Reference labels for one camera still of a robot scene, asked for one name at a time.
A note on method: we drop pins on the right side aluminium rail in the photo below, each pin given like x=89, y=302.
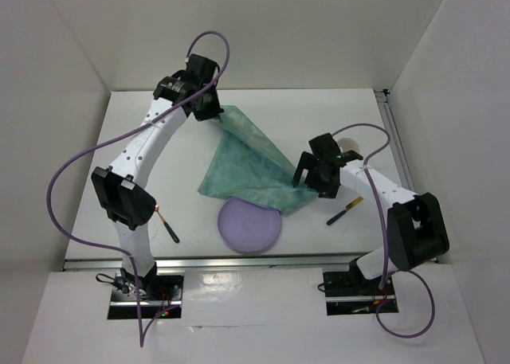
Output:
x=382, y=98

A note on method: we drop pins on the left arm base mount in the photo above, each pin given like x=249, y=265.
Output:
x=165, y=298

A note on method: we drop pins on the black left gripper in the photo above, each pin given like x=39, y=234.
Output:
x=212, y=112

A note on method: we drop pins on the gold knife green handle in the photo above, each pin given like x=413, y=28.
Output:
x=347, y=208

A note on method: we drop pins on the front aluminium rail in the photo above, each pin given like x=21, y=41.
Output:
x=220, y=262

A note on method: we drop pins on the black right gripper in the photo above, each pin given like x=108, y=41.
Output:
x=327, y=190

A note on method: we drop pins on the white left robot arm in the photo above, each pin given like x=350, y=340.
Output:
x=120, y=187

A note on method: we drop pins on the aluminium rail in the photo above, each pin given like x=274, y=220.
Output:
x=382, y=98
x=220, y=262

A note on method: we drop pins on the lilac round plastic plate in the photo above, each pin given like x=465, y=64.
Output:
x=248, y=228

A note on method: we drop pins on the blue cup white inside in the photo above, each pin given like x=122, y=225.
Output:
x=347, y=144

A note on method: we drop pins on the teal patterned satin cloth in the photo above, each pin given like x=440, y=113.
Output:
x=249, y=166

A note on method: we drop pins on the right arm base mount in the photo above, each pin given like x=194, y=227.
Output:
x=344, y=298

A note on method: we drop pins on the gold fork green handle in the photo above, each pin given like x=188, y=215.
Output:
x=166, y=225

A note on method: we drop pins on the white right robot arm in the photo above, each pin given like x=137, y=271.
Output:
x=413, y=227

